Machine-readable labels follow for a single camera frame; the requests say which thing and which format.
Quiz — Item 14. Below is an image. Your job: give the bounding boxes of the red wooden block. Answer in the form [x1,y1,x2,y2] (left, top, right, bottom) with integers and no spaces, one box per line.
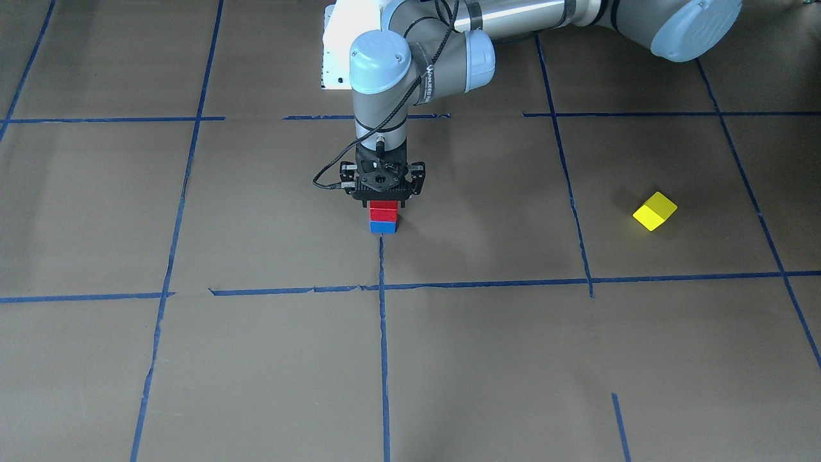
[368,201,401,223]

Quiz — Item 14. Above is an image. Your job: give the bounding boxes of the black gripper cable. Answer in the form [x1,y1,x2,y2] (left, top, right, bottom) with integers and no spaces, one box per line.
[312,0,460,191]

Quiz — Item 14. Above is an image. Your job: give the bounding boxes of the blue tape grid lines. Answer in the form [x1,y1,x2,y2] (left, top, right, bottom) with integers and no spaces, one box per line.
[2,1,819,461]

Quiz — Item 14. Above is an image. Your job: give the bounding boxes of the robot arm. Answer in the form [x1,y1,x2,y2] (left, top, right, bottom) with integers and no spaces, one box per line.
[313,1,742,207]

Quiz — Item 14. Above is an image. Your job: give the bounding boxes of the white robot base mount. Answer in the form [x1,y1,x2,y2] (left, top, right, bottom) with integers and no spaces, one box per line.
[321,1,389,90]

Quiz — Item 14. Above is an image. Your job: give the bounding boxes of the yellow wooden block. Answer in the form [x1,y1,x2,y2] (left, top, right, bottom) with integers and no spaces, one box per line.
[632,192,678,231]

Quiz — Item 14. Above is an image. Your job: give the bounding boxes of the blue wooden block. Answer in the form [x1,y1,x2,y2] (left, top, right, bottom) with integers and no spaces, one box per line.
[369,221,398,234]

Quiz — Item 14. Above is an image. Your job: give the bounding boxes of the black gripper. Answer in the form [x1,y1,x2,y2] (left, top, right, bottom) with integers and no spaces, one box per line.
[339,142,427,207]

